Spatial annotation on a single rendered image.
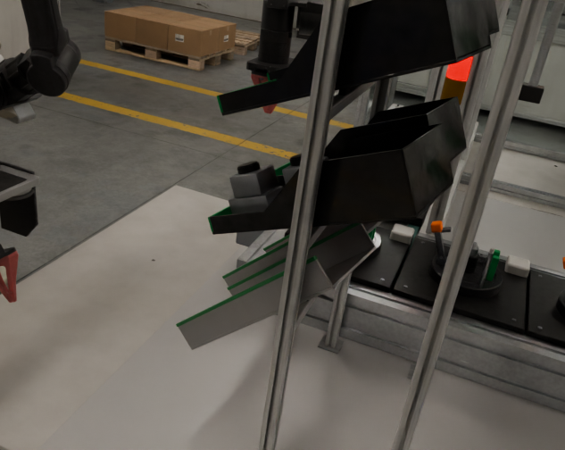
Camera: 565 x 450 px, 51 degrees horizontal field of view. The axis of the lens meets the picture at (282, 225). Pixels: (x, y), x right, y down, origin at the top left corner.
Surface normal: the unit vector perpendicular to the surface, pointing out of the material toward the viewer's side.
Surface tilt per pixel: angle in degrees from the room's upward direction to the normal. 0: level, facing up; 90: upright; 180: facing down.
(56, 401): 0
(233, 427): 0
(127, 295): 0
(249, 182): 90
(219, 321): 90
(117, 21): 90
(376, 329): 90
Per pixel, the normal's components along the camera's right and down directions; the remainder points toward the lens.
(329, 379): 0.12, -0.88
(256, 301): -0.52, 0.34
